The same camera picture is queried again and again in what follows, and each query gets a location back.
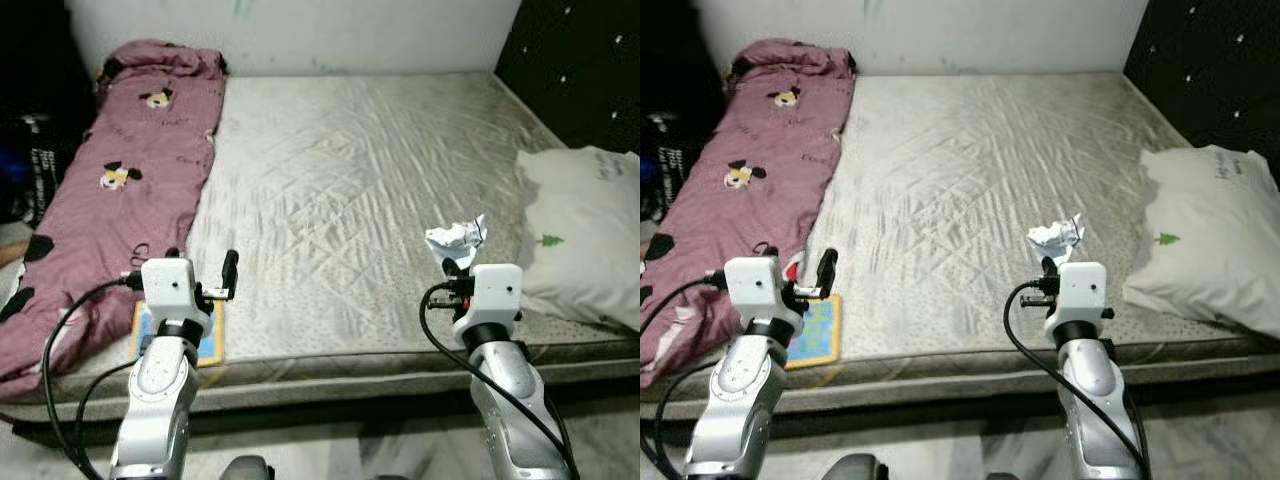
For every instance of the white paper ball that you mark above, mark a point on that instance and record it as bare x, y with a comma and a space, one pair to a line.
1055, 236
455, 238

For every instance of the yellow blue picture book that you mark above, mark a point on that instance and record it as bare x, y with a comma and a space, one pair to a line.
212, 345
820, 335

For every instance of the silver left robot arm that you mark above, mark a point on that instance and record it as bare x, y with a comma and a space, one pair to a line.
735, 400
160, 400

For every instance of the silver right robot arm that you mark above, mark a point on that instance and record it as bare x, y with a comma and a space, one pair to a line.
1090, 400
510, 400

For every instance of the purple cartoon print blanket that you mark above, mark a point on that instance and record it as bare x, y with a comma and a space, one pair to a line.
120, 220
750, 215

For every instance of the white quilted mattress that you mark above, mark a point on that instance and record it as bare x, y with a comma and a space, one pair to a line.
980, 180
350, 180

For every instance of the black bag with white print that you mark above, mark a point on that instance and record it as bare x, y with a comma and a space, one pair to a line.
675, 170
45, 170

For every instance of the white pillow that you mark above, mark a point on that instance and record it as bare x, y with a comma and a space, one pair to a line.
1210, 230
580, 230

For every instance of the blue bag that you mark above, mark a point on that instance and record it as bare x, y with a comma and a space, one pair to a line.
10, 180
645, 180

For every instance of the grey left robot leg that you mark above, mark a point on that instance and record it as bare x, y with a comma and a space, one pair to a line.
852, 469
245, 470

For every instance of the dark tufted headboard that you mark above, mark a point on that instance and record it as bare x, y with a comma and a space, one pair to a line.
580, 70
1210, 70

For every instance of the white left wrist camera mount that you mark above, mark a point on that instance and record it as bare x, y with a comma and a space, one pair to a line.
755, 290
175, 290

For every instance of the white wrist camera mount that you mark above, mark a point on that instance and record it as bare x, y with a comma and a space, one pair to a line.
755, 290
497, 295
1083, 292
175, 290

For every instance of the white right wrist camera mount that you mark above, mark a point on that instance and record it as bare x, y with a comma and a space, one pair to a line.
497, 295
1083, 292

